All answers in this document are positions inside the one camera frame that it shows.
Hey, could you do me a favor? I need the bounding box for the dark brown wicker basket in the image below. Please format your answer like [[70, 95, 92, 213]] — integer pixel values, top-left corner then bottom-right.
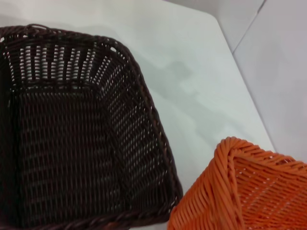
[[0, 23, 184, 230]]

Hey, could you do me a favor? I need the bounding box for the orange wicker basket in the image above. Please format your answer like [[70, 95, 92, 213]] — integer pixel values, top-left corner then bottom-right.
[[166, 136, 307, 230]]

